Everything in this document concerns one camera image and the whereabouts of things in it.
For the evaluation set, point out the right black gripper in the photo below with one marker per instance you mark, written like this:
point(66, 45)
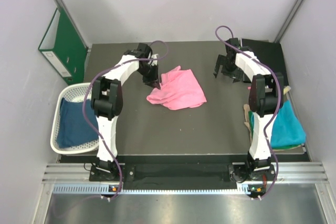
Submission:
point(237, 74)

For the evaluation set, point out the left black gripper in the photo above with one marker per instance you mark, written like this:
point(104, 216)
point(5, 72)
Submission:
point(152, 80)

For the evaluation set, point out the pink towel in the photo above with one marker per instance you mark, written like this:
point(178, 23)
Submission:
point(179, 90)

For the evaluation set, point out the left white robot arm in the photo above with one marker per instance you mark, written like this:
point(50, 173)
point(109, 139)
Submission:
point(107, 103)

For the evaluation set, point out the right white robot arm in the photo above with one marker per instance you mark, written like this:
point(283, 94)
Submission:
point(265, 99)

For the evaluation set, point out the green folded towel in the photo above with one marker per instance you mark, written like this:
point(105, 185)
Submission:
point(288, 147)

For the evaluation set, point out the white perforated plastic basket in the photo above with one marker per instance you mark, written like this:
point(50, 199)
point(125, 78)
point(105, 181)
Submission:
point(72, 93)

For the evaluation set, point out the dark blue towel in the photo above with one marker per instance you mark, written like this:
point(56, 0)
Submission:
point(73, 128)

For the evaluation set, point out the turquoise folded towel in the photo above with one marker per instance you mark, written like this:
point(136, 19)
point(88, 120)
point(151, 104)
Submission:
point(287, 129)

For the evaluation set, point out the green lever arch binder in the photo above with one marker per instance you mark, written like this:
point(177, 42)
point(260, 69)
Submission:
point(63, 48)

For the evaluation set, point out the aluminium extrusion rail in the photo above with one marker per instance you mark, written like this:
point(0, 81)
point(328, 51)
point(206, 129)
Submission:
point(289, 173)

